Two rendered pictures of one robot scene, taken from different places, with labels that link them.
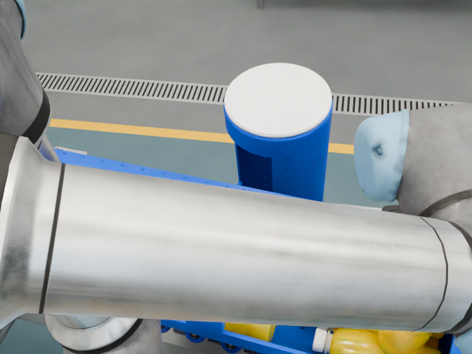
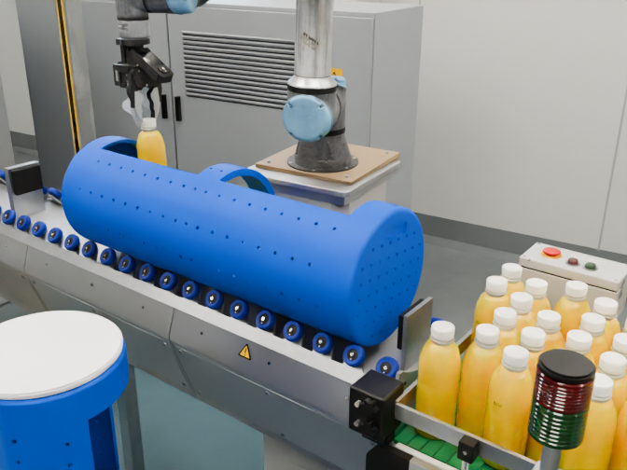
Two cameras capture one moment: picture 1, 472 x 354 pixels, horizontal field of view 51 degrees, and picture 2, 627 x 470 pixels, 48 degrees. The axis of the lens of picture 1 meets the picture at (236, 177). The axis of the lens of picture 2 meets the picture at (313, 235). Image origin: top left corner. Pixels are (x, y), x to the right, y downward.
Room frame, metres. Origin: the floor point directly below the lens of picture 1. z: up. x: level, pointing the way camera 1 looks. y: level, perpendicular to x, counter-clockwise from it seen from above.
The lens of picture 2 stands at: (1.87, 0.59, 1.69)
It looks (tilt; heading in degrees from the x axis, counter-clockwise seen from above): 23 degrees down; 194
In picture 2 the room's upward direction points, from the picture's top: straight up
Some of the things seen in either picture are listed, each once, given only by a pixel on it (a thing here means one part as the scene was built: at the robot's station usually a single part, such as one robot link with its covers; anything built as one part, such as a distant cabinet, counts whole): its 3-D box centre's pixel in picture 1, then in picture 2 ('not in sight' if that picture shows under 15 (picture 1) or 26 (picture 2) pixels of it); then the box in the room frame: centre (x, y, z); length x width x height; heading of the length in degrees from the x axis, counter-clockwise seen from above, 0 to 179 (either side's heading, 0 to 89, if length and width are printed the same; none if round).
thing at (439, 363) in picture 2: not in sight; (438, 382); (0.83, 0.55, 1.00); 0.07 x 0.07 x 0.19
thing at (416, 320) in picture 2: not in sight; (413, 333); (0.66, 0.49, 0.99); 0.10 x 0.02 x 0.12; 157
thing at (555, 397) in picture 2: not in sight; (563, 383); (1.14, 0.70, 1.23); 0.06 x 0.06 x 0.04
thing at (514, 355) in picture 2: not in sight; (515, 355); (0.87, 0.67, 1.10); 0.04 x 0.04 x 0.02
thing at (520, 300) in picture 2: not in sight; (521, 300); (0.68, 0.68, 1.10); 0.04 x 0.04 x 0.02
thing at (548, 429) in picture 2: not in sight; (557, 416); (1.14, 0.70, 1.18); 0.06 x 0.06 x 0.05
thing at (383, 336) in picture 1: (411, 317); (152, 162); (0.29, -0.24, 1.17); 0.07 x 0.07 x 0.19
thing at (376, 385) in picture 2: not in sight; (377, 407); (0.86, 0.45, 0.95); 0.10 x 0.07 x 0.10; 157
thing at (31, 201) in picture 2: not in sight; (26, 189); (0.14, -0.74, 1.00); 0.10 x 0.04 x 0.15; 157
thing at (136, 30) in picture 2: not in sight; (132, 30); (0.28, -0.27, 1.50); 0.08 x 0.08 x 0.05
